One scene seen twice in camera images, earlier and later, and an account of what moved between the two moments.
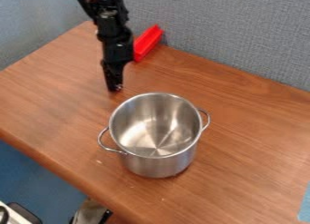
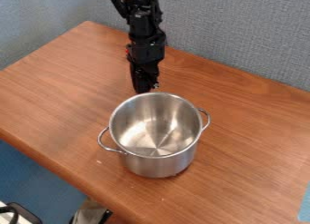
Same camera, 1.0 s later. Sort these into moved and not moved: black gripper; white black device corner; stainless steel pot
Moved: black gripper
Not moved: white black device corner; stainless steel pot
